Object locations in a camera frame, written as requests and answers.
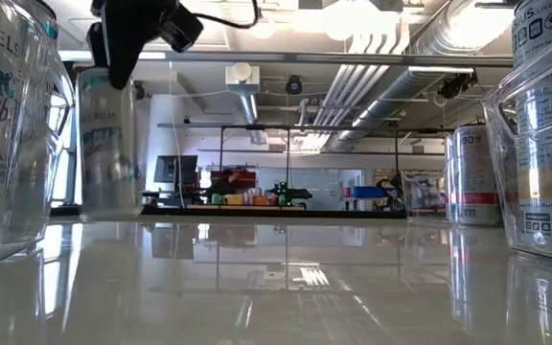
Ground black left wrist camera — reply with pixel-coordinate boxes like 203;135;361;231
158;3;205;54

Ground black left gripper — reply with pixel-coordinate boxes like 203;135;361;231
87;0;179;91

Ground white ceiling duct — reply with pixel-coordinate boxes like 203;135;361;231
224;61;265;146

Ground black ceiling spotlight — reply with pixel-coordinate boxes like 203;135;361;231
436;71;479;101

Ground black metal table frame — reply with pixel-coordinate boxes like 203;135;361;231
48;204;407;220

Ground white ceiling pipes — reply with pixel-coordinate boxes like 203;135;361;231
311;28;404;127

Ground silver round air duct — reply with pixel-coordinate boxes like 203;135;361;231
335;0;517;152

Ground grey horizontal overhead beam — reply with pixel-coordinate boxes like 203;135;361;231
59;50;516;68

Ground Celsius Peach Vibe can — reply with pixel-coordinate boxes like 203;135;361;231
451;125;503;226

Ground Celsius Tropical Vibe can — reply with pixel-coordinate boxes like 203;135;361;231
512;0;552;260

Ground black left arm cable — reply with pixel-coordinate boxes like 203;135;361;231
194;0;262;30

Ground black monitor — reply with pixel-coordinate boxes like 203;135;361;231
154;155;199;184

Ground blue plastic crate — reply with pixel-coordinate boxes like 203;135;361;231
349;185;391;199

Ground person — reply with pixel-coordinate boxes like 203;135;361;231
207;168;242;198

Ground black metal frame stand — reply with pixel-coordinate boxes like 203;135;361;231
218;124;291;210

